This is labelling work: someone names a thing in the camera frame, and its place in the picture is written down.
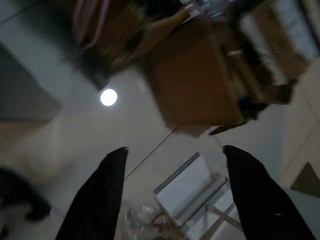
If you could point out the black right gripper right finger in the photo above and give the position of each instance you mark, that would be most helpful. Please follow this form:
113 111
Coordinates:
262 205

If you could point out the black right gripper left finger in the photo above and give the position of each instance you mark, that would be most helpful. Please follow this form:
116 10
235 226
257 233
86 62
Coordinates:
97 200

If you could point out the clear plastic bag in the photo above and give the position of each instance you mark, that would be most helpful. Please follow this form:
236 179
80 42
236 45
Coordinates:
142 220

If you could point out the clear plastic box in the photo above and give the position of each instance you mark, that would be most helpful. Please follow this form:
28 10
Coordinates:
185 185

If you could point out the grey kitchen counter cabinet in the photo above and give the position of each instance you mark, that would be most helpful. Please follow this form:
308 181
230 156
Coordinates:
22 87

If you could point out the brown cardboard box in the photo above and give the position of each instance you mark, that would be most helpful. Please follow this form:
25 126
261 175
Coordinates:
270 62
130 32
190 82

